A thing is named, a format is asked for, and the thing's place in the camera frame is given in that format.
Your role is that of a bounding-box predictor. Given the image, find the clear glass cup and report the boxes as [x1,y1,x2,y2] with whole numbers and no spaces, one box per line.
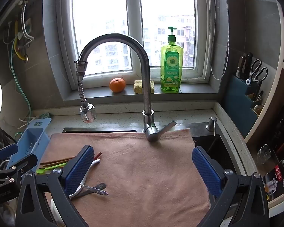
[257,144,272,165]

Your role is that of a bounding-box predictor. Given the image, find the pink towel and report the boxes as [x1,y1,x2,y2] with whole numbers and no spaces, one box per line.
[39,128,212,227]

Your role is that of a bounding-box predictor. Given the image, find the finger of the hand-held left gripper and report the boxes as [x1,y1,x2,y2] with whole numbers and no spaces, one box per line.
[0,154,38,190]
[0,144,19,160]

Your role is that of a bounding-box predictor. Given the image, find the chrome kitchen faucet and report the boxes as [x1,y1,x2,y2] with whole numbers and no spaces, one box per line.
[74,33,178,143]

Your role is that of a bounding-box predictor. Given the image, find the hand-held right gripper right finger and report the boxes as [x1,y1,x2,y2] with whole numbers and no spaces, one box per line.
[191,146,271,227]

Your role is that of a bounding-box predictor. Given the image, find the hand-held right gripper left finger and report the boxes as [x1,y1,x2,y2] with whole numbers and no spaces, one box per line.
[15,144,95,227]

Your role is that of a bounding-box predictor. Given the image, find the printed cardboard box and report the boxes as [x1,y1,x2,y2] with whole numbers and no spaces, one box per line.
[261,154,284,201]

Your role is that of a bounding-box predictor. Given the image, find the yellow hose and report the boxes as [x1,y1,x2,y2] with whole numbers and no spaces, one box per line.
[13,21,29,61]

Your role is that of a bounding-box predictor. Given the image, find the white bead cord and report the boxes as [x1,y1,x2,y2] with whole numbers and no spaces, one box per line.
[209,0,229,81]

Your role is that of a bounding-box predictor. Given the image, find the green dish soap bottle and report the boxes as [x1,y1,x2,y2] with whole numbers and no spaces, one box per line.
[160,26,184,93]

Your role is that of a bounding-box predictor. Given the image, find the metal soap dispenser pump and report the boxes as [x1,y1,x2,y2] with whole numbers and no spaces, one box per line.
[205,117,218,131]

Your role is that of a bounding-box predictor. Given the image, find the teal hose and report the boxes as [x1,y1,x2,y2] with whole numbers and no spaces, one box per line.
[11,38,50,138]

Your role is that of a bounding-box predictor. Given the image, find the black kitchen sink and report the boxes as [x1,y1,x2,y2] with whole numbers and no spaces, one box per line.
[62,127,237,178]

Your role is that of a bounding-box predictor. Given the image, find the white cable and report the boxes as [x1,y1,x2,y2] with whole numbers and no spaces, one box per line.
[17,116,36,130]

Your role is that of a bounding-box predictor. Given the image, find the blue plastic utensil basket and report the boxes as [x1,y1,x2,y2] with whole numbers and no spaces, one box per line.
[8,118,52,171]

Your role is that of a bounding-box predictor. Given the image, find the yellow sponge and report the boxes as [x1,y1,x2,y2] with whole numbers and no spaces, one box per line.
[134,80,155,94]

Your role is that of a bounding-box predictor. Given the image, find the orange tangerine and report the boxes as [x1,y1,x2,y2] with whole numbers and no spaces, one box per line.
[109,77,126,93]

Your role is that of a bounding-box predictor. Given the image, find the braided metal hose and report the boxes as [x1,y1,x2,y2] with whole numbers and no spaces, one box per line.
[21,5,35,40]

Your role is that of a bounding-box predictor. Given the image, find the green plastic spoon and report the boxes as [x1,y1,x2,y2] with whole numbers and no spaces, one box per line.
[36,163,69,173]

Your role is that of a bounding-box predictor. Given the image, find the ornate metal spoon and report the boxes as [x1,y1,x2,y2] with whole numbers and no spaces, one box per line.
[79,186,108,196]
[72,183,106,198]

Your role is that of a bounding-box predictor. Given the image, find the black handled knife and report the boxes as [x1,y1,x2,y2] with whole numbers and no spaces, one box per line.
[235,55,246,78]
[243,52,254,79]

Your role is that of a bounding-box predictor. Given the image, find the black handled scissors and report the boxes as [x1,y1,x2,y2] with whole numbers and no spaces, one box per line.
[246,59,268,86]

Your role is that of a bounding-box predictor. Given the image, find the teal knife holder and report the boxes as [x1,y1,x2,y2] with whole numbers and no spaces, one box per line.
[224,74,263,123]

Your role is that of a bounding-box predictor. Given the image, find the white plastic spoon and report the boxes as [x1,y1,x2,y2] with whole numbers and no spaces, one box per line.
[69,159,101,198]

